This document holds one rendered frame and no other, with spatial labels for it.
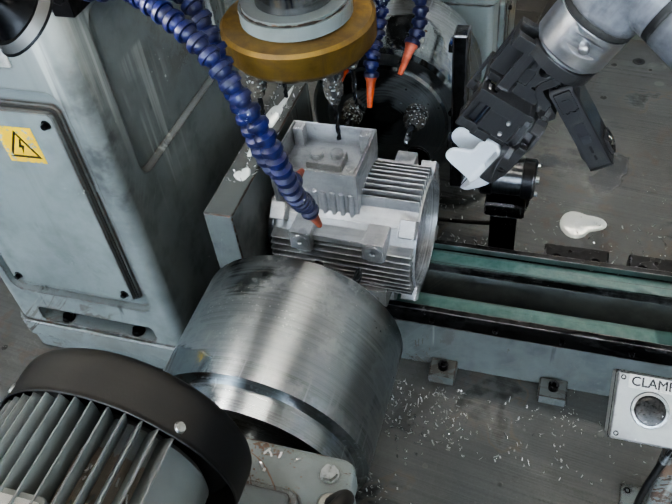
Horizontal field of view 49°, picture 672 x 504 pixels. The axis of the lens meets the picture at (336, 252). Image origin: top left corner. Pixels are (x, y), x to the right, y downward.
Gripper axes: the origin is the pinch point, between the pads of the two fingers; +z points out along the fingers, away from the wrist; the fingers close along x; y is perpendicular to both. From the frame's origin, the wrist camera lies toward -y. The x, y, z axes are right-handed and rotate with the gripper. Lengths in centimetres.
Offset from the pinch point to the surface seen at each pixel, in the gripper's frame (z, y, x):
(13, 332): 69, 47, 11
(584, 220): 24, -32, -35
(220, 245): 21.9, 22.6, 9.1
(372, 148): 10.4, 11.0, -8.4
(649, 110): 19, -41, -70
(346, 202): 14.2, 10.9, -0.9
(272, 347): 7.9, 13.2, 27.6
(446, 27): 7.5, 7.8, -38.6
